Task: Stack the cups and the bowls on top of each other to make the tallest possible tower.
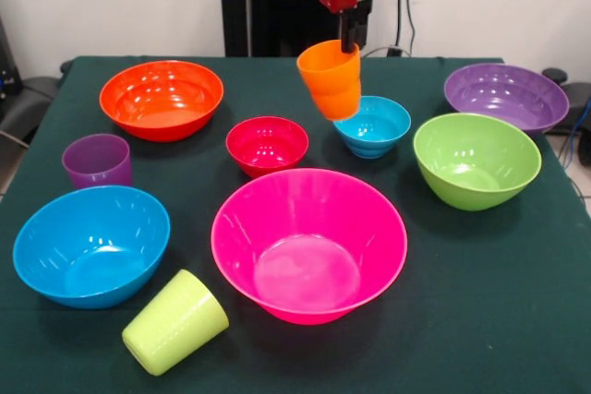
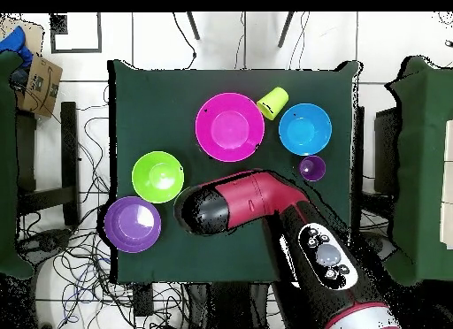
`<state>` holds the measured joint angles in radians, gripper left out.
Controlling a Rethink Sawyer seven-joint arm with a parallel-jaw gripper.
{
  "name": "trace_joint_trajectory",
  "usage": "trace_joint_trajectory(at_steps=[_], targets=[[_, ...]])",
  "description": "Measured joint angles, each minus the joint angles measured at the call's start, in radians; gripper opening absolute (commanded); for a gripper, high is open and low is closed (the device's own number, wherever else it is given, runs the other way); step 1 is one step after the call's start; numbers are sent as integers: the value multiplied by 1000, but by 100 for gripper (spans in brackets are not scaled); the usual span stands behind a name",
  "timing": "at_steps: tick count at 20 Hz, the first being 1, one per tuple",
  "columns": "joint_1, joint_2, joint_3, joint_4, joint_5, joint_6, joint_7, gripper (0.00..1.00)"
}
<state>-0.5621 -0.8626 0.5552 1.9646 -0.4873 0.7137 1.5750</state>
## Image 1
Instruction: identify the orange cup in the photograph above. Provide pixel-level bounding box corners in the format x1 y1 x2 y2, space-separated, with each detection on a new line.
295 39 363 122

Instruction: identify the large pink bowl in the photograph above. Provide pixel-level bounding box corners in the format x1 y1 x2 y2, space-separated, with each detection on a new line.
210 167 409 327

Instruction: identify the green cup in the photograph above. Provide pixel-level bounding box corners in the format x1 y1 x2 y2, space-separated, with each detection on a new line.
121 269 231 377

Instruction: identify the small blue bowl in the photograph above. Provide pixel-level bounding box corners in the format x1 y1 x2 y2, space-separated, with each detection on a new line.
332 95 412 160

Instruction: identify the small red-pink bowl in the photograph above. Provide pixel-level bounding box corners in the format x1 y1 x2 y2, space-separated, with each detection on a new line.
224 115 310 180

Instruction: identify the large purple bowl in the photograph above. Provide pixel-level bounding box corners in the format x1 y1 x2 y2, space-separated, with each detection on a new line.
442 62 570 137

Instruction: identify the large green bowl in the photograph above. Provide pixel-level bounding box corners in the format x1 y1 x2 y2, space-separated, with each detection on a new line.
412 113 543 212

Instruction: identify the large orange-red bowl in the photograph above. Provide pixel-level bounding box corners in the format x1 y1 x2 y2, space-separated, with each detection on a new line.
99 60 225 143

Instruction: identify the dark green tablecloth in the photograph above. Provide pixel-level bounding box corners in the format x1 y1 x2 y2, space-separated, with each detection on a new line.
0 55 591 394

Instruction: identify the purple cup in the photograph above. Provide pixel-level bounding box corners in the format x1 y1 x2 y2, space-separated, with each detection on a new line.
61 133 134 191

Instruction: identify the large blue bowl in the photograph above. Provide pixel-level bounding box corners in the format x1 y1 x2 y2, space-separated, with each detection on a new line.
12 185 172 311

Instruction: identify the black wall cable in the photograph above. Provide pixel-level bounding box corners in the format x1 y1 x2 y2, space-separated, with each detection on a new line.
394 0 416 57

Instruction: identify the blue cable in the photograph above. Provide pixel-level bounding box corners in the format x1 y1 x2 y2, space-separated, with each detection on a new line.
558 98 591 169

